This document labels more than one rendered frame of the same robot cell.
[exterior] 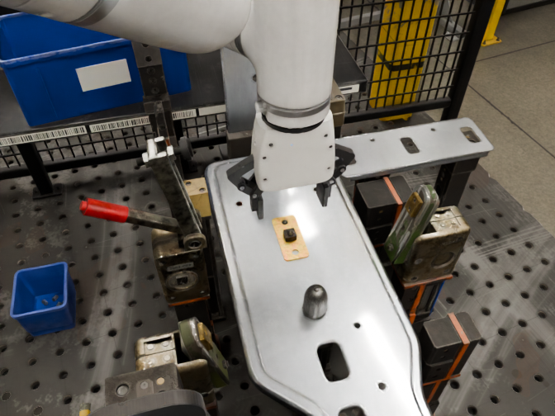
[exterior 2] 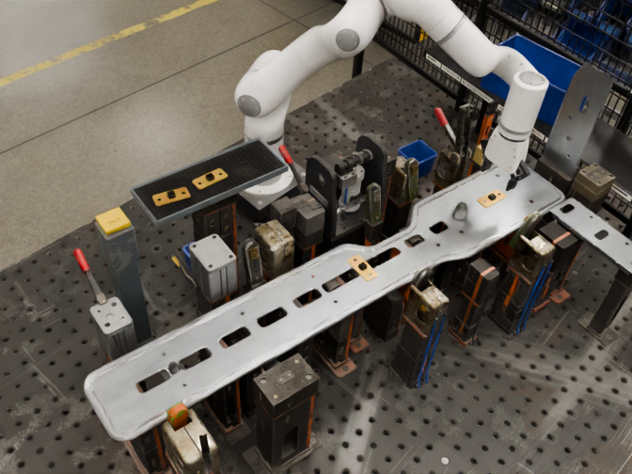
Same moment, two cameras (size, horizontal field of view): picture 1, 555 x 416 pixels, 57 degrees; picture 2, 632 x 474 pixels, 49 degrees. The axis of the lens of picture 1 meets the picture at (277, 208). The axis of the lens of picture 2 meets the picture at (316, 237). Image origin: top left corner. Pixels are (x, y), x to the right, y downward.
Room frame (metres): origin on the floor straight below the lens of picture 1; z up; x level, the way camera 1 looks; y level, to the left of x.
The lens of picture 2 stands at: (-0.57, -1.13, 2.32)
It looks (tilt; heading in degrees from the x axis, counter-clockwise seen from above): 47 degrees down; 65
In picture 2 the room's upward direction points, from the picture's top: 5 degrees clockwise
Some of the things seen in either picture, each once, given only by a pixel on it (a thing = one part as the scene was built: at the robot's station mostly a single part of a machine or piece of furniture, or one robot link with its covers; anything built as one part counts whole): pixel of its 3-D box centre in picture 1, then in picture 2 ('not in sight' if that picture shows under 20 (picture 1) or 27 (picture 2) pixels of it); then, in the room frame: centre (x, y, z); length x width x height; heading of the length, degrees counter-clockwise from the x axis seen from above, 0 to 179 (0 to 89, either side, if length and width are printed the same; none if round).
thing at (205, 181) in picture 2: not in sight; (210, 177); (-0.28, 0.13, 1.17); 0.08 x 0.04 x 0.01; 18
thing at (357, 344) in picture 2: not in sight; (353, 302); (0.03, -0.12, 0.84); 0.13 x 0.05 x 0.29; 104
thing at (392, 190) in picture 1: (373, 243); (543, 267); (0.60, -0.18, 0.84); 0.11 x 0.10 x 0.28; 104
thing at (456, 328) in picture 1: (428, 375); (473, 304); (0.34, -0.23, 0.84); 0.11 x 0.08 x 0.29; 104
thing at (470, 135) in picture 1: (447, 194); (615, 298); (0.73, -0.35, 0.84); 0.11 x 0.06 x 0.29; 104
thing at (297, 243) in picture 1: (290, 235); (492, 197); (0.48, -0.02, 1.01); 0.08 x 0.04 x 0.01; 14
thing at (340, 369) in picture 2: not in sight; (333, 320); (-0.04, -0.16, 0.84); 0.17 x 0.06 x 0.29; 104
